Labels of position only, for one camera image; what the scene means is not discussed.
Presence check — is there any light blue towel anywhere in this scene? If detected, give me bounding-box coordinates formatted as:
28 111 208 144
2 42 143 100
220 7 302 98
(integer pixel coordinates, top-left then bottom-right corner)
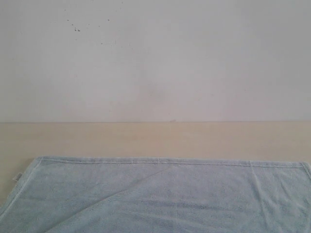
0 156 311 233

